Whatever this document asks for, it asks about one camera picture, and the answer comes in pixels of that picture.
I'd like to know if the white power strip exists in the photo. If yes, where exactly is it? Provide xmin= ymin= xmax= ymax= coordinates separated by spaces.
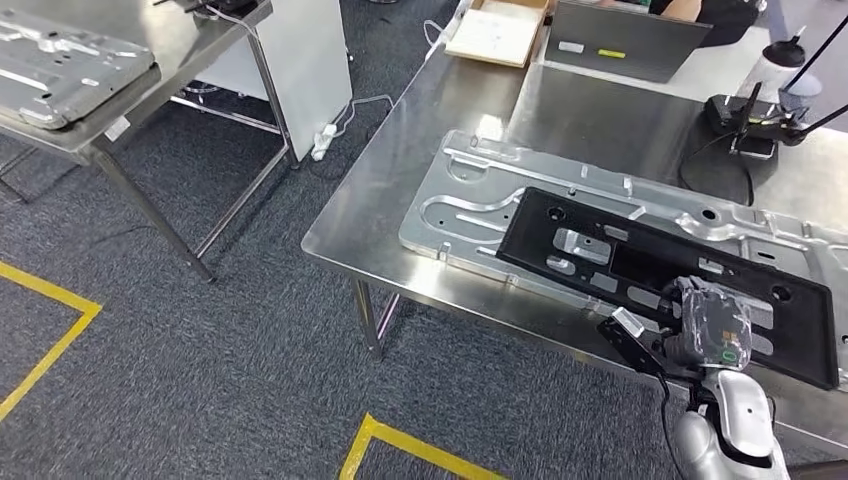
xmin=422 ymin=0 xmax=476 ymax=62
xmin=309 ymin=92 xmax=397 ymax=162

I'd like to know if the grey laptop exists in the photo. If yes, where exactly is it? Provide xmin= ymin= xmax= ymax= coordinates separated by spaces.
xmin=543 ymin=0 xmax=713 ymax=84

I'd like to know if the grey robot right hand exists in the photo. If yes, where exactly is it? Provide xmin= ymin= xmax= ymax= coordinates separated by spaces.
xmin=659 ymin=274 xmax=757 ymax=374

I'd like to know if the stamped silver metal panel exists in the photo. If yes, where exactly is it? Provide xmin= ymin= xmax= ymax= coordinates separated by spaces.
xmin=397 ymin=129 xmax=848 ymax=392
xmin=0 ymin=9 xmax=157 ymax=132

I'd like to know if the black plastic plate bracket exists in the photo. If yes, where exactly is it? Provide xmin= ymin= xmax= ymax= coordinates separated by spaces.
xmin=495 ymin=186 xmax=841 ymax=392

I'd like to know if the grey blue cup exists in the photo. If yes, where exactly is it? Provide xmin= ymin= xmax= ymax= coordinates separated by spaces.
xmin=778 ymin=71 xmax=824 ymax=113

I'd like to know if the open cardboard box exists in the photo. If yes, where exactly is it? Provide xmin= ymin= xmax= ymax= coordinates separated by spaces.
xmin=443 ymin=0 xmax=551 ymax=70

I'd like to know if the stainless steel workbench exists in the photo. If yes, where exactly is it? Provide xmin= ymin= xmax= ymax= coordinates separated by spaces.
xmin=301 ymin=0 xmax=848 ymax=465

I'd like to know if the black device with antennas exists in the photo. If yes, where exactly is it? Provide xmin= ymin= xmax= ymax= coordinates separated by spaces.
xmin=702 ymin=82 xmax=783 ymax=144

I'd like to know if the white bottle with black lid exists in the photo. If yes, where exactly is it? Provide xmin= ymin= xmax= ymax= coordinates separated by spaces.
xmin=736 ymin=26 xmax=810 ymax=104

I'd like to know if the steel side table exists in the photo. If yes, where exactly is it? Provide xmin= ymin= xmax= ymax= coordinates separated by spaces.
xmin=0 ymin=0 xmax=296 ymax=286

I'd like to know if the white board panel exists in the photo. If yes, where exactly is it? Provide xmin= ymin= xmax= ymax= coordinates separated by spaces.
xmin=195 ymin=0 xmax=354 ymax=164

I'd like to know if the person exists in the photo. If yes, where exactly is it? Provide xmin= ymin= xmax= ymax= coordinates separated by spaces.
xmin=649 ymin=0 xmax=763 ymax=48

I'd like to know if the black tripod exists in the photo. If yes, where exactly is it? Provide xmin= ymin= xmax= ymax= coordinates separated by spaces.
xmin=741 ymin=13 xmax=848 ymax=160

